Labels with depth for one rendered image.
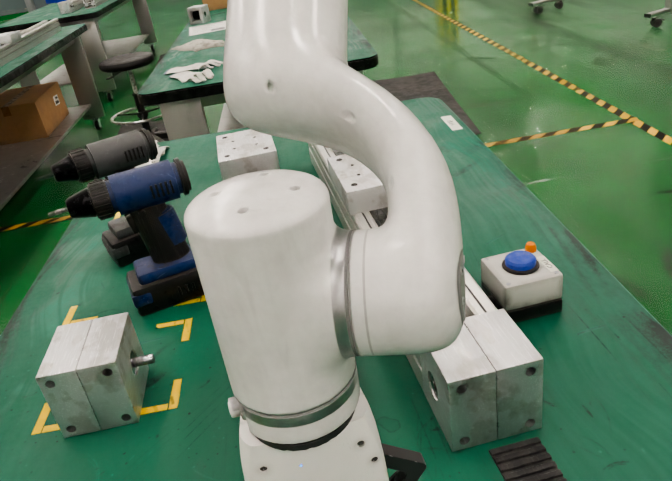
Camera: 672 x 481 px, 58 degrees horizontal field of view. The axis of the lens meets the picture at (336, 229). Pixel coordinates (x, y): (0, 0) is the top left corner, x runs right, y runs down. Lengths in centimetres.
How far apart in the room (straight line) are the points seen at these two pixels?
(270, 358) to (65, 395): 46
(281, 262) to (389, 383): 45
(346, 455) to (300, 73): 25
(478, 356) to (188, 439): 34
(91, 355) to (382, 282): 50
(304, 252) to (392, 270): 5
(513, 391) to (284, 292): 37
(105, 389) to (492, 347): 44
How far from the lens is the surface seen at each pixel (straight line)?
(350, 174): 99
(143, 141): 110
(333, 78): 39
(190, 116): 248
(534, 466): 63
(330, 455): 44
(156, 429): 79
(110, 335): 79
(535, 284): 82
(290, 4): 43
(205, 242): 33
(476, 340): 66
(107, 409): 79
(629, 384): 77
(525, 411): 68
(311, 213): 32
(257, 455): 43
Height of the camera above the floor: 129
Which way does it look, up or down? 28 degrees down
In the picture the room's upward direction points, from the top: 9 degrees counter-clockwise
